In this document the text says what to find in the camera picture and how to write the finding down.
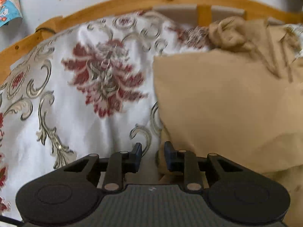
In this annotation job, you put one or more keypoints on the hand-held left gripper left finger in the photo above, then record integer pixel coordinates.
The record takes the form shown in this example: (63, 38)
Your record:
(136, 155)

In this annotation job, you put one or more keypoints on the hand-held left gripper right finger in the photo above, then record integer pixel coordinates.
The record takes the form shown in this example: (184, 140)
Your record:
(169, 155)

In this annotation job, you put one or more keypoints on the beige garment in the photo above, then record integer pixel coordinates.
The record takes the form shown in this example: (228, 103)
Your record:
(224, 104)

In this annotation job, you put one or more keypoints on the white floral bedsheet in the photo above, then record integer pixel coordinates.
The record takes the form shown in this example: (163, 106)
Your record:
(71, 113)

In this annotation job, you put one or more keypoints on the wooden bed frame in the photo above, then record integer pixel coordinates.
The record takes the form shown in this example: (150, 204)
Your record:
(99, 8)

